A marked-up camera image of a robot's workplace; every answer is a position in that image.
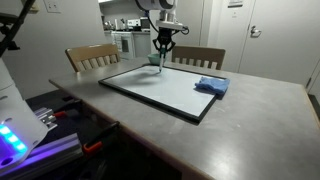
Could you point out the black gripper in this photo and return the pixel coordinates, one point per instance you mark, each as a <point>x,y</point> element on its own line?
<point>165,35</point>

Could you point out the green capped white marker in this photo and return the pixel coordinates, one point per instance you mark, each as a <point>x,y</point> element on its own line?
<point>161,63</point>

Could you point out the mint green bowl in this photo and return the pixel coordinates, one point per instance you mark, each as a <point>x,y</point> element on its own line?
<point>152,60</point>

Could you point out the black framed whiteboard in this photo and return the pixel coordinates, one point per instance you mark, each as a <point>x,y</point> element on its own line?
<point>173,93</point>

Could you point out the grey kitchen base cabinet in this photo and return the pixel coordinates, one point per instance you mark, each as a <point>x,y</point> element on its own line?
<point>141,45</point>

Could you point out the white microwave oven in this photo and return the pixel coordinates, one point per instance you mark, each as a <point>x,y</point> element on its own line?
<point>144,25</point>

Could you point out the dark brown slat-back chair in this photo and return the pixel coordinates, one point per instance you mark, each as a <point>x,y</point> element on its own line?
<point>196,52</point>

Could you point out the white kitchen stove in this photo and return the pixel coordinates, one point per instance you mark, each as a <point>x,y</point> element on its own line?
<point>126,43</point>

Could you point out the blue cloth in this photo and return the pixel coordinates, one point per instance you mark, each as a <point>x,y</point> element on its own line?
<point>213,85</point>

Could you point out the light wooden slat-back chair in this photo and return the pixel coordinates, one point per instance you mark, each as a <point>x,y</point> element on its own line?
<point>90,51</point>

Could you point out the white door with lever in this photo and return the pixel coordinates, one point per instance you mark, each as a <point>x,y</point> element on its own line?
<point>283,40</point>

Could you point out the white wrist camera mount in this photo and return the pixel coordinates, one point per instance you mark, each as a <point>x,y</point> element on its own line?
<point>168,24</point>

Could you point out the silver metal bracket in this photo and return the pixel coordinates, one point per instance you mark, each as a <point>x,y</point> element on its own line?
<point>45,116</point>

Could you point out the beige wall thermostat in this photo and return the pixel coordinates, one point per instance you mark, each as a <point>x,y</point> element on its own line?
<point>25,3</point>

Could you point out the aluminium extrusion rail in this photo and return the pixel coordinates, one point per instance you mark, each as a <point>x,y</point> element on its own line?
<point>56,146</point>

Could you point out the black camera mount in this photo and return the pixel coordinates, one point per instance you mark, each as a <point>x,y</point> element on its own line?
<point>6,45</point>

